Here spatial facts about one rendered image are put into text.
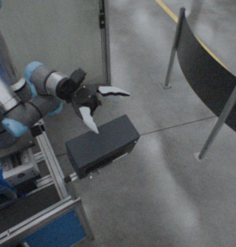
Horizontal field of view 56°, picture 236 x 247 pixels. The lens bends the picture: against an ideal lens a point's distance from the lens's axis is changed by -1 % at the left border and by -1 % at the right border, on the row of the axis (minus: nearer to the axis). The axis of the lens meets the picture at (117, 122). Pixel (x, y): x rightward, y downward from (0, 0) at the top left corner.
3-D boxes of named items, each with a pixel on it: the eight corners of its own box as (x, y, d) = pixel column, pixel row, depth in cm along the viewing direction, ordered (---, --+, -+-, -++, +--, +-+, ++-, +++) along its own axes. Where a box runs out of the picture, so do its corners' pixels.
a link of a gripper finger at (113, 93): (130, 97, 71) (101, 99, 71) (129, 84, 66) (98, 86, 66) (130, 105, 69) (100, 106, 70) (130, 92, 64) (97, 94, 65)
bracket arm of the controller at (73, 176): (66, 187, 93) (65, 184, 91) (63, 181, 95) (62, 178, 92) (115, 160, 101) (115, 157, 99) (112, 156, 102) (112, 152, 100)
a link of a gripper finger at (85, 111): (101, 141, 63) (92, 115, 68) (98, 130, 58) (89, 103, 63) (90, 144, 63) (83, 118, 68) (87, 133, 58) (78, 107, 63)
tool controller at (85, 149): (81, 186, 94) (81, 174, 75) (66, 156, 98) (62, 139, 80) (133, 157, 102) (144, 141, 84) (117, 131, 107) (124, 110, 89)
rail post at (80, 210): (90, 241, 172) (75, 208, 112) (88, 236, 175) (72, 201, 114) (94, 238, 174) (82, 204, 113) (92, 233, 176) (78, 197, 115)
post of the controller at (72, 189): (73, 201, 106) (65, 184, 91) (70, 196, 108) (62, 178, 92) (78, 198, 107) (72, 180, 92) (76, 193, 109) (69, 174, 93)
